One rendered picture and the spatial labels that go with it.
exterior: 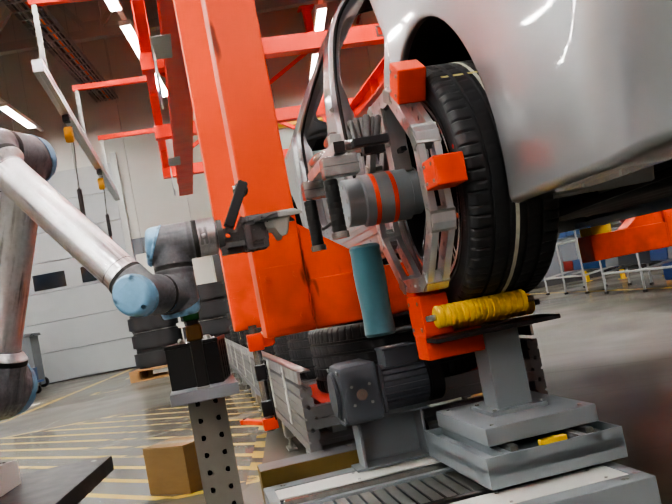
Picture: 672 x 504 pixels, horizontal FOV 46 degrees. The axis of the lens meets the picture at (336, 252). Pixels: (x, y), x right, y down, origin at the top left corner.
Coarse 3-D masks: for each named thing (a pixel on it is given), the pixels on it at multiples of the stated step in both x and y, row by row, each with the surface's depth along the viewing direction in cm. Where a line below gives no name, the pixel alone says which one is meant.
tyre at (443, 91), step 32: (448, 64) 204; (448, 96) 189; (480, 96) 191; (448, 128) 188; (480, 128) 185; (480, 160) 183; (480, 192) 183; (480, 224) 185; (512, 224) 187; (544, 224) 189; (416, 256) 233; (480, 256) 189; (512, 256) 192; (544, 256) 195; (448, 288) 209; (480, 288) 198; (512, 288) 204
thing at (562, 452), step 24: (432, 432) 234; (552, 432) 206; (576, 432) 195; (600, 432) 191; (432, 456) 230; (456, 456) 207; (480, 456) 189; (504, 456) 186; (528, 456) 187; (552, 456) 188; (576, 456) 189; (600, 456) 190; (624, 456) 191; (480, 480) 192; (504, 480) 185; (528, 480) 186
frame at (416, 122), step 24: (384, 96) 205; (408, 120) 191; (432, 120) 191; (432, 144) 189; (384, 168) 235; (432, 192) 186; (432, 216) 186; (384, 240) 234; (432, 240) 189; (408, 264) 227; (432, 264) 195; (408, 288) 216; (432, 288) 200
